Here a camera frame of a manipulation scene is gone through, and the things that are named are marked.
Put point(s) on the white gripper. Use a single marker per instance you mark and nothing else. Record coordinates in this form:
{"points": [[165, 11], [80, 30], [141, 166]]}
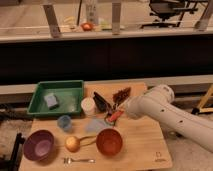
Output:
{"points": [[125, 107]]}

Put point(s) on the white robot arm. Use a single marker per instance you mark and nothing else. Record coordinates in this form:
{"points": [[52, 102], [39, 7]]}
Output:
{"points": [[157, 104]]}

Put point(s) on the red bowl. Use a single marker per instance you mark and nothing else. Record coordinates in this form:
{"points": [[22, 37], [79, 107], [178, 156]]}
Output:
{"points": [[109, 142]]}

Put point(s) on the purple bowl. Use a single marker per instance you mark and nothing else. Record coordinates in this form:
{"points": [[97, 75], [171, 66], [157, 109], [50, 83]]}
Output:
{"points": [[38, 145]]}

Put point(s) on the brown pinecone brush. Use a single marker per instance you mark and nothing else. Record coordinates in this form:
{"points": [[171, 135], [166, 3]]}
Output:
{"points": [[121, 95]]}

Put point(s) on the white cup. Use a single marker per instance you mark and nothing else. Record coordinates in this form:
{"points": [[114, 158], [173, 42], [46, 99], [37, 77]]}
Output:
{"points": [[88, 106]]}

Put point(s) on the clear plastic lid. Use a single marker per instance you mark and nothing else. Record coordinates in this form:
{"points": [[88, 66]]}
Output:
{"points": [[95, 125]]}

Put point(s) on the gold spoon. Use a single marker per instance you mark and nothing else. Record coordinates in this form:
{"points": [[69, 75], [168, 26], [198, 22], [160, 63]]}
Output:
{"points": [[87, 140]]}

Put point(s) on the blue plastic cup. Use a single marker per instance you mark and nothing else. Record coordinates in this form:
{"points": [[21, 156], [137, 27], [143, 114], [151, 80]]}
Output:
{"points": [[64, 122]]}

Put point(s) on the yellow onion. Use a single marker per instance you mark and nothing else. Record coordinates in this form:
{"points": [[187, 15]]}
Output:
{"points": [[72, 144]]}

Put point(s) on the blue sponge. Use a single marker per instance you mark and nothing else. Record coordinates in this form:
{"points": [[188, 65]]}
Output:
{"points": [[51, 100]]}

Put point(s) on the green plastic tray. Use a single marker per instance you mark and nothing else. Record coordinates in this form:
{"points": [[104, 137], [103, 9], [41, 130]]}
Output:
{"points": [[69, 94]]}

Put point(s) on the silver fork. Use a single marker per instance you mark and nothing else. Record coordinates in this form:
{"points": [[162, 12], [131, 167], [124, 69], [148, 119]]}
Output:
{"points": [[70, 160]]}

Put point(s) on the red apple background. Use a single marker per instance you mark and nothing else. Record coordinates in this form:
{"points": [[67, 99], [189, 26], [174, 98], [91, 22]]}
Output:
{"points": [[87, 26]]}

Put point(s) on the black office chair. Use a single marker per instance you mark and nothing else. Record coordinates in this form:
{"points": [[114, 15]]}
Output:
{"points": [[165, 9]]}

